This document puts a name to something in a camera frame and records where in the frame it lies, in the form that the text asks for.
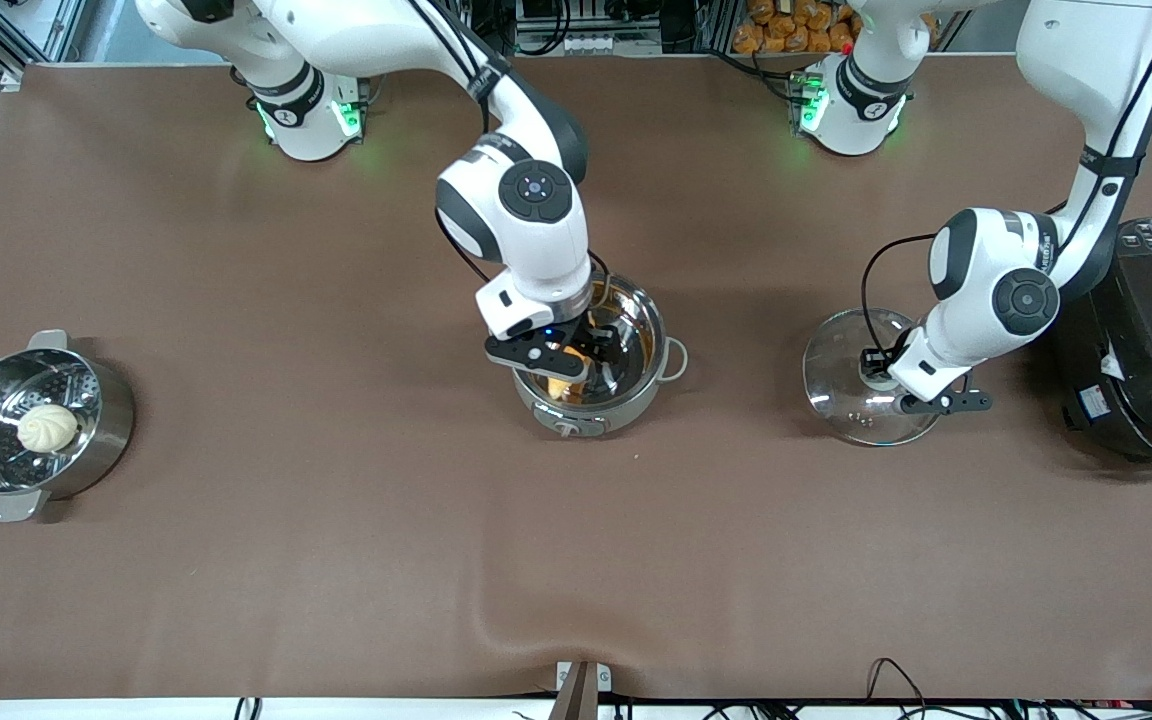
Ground yellow corn cob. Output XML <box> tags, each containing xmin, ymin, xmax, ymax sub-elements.
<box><xmin>544</xmin><ymin>318</ymin><xmax>605</xmax><ymax>399</ymax></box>

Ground glass pot lid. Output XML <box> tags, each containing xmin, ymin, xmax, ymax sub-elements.
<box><xmin>802</xmin><ymin>307</ymin><xmax>945</xmax><ymax>447</ymax></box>

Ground steel cooking pot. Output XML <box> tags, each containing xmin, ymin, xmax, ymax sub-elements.
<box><xmin>511</xmin><ymin>272</ymin><xmax>689</xmax><ymax>439</ymax></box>

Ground brown table cloth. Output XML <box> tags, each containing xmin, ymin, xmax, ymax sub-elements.
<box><xmin>0</xmin><ymin>55</ymin><xmax>1152</xmax><ymax>701</ymax></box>

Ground long white power strip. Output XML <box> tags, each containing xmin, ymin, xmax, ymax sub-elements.
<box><xmin>561</xmin><ymin>35</ymin><xmax>662</xmax><ymax>54</ymax></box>

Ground grey metal table clamp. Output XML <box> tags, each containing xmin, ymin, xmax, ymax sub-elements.
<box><xmin>548</xmin><ymin>660</ymin><xmax>614</xmax><ymax>720</ymax></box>

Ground pile of orange snacks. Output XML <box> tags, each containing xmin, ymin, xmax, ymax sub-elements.
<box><xmin>733</xmin><ymin>0</ymin><xmax>855</xmax><ymax>55</ymax></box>

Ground white steamed bun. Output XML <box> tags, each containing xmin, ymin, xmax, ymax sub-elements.
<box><xmin>16</xmin><ymin>403</ymin><xmax>81</xmax><ymax>454</ymax></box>

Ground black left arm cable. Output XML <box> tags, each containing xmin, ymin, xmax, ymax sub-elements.
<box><xmin>861</xmin><ymin>0</ymin><xmax>1152</xmax><ymax>353</ymax></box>

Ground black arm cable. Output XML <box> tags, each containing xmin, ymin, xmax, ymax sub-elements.
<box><xmin>861</xmin><ymin>0</ymin><xmax>1152</xmax><ymax>353</ymax></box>
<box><xmin>406</xmin><ymin>0</ymin><xmax>617</xmax><ymax>301</ymax></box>

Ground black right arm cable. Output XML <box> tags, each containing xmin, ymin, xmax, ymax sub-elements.
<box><xmin>406</xmin><ymin>0</ymin><xmax>617</xmax><ymax>301</ymax></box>

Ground black looped cable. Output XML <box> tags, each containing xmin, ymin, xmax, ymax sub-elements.
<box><xmin>866</xmin><ymin>657</ymin><xmax>929</xmax><ymax>713</ymax></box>

